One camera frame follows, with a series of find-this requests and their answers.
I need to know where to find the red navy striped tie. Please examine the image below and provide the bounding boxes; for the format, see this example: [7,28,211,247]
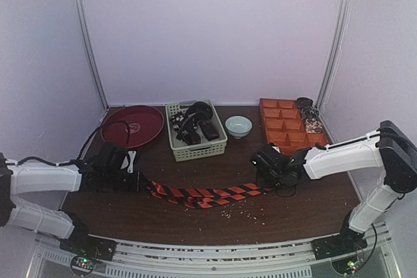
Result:
[146,181,272,209]

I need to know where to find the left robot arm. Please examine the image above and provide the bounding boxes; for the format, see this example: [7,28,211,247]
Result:
[1,143,147,255]

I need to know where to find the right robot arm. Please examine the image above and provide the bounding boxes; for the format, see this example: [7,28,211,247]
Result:
[250,120,416,253]

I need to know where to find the dark ties in basket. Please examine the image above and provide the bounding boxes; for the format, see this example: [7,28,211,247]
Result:
[169,102,220,145]

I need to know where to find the orange compartment organizer box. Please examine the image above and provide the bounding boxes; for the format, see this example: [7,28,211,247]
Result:
[259,98,328,156]

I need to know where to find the red round tray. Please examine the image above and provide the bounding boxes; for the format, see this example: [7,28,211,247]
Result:
[100,105,165,148]

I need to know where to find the pale blue ceramic bowl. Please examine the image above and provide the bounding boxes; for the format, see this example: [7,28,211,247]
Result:
[225,116,253,139]

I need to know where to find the rolled patterned tie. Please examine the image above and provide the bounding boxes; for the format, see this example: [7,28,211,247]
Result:
[304,118,324,133]
[300,106,319,120]

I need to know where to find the rolled dark tie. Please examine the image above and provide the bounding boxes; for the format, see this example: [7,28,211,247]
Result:
[295,97,313,110]

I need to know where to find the beige plastic basket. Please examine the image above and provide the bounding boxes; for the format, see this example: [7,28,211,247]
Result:
[165,100,227,162]

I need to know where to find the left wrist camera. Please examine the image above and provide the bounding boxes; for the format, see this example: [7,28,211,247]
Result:
[121,150,137,174]

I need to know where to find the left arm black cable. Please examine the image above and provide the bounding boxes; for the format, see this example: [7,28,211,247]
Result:
[66,120,130,165]

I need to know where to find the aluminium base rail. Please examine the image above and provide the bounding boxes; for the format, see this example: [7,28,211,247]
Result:
[25,223,404,277]

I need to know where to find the right aluminium frame post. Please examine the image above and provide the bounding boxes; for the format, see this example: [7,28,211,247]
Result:
[316,0,351,112]

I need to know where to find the aluminium frame post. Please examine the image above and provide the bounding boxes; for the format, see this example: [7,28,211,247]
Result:
[316,0,351,112]
[74,0,109,110]

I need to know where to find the left aluminium frame post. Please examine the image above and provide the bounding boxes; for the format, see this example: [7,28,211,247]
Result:
[74,0,109,110]

